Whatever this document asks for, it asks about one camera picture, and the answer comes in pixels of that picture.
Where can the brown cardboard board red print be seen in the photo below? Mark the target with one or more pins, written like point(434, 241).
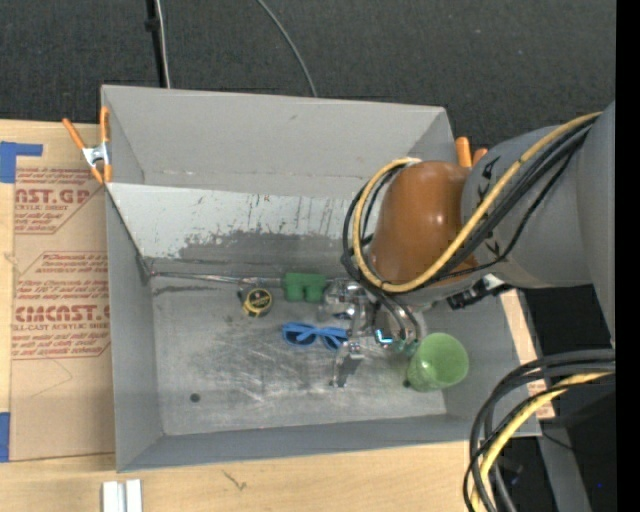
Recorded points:
point(55, 300)

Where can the grey metal bin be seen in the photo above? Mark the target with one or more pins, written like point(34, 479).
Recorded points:
point(225, 370)

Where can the blue sunglasses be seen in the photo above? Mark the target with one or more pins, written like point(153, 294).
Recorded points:
point(302, 334)

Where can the black and yellow tape measure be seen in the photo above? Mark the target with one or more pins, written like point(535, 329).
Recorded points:
point(257, 301)

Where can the black cylinder on white bracket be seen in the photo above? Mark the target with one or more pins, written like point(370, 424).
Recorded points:
point(465, 299)

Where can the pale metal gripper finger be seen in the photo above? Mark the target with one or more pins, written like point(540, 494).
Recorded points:
point(356, 356)
point(340, 371)

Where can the green plastic cup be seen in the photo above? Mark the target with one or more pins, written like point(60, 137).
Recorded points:
point(440, 362)

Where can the clear glass thing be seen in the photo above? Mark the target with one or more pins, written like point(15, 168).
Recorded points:
point(336, 299)

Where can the green toy block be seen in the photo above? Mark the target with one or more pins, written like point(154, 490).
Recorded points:
point(302, 285)

